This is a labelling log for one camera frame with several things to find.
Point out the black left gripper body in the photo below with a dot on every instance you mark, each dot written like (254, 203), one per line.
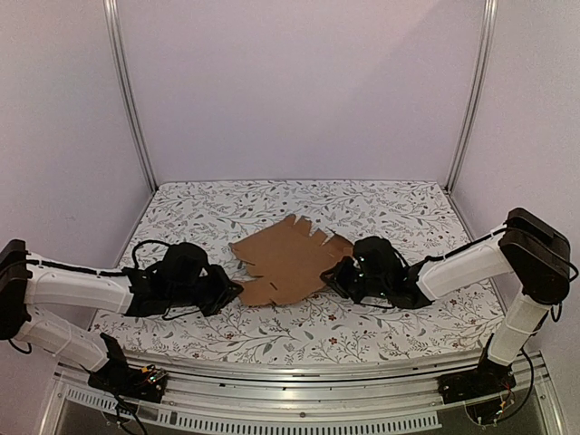
(207, 294)

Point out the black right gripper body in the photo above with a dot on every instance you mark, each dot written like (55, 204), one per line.
(346, 279)

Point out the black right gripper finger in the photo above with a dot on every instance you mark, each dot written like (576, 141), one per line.
(332, 284)
(344, 271)

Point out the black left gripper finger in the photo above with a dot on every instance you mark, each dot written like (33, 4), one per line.
(234, 289)
(222, 301)

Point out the brown cardboard paper box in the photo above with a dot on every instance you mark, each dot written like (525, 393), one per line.
(285, 261)

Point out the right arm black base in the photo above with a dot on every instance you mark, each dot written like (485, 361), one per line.
(486, 378)

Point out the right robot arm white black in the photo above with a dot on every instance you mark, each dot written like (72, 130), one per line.
(524, 250)

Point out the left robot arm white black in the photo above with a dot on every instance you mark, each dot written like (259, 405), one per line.
(184, 277)

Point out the floral patterned table mat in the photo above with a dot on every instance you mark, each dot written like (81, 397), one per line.
(414, 215)

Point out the aluminium front rail frame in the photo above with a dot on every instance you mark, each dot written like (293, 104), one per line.
(393, 397)

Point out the left aluminium frame post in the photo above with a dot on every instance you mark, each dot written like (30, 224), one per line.
(113, 23)

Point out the aluminium frame post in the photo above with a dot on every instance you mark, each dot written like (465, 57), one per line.
(113, 23)
(489, 19)

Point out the right aluminium frame post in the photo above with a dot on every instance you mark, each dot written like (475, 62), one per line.
(489, 19)

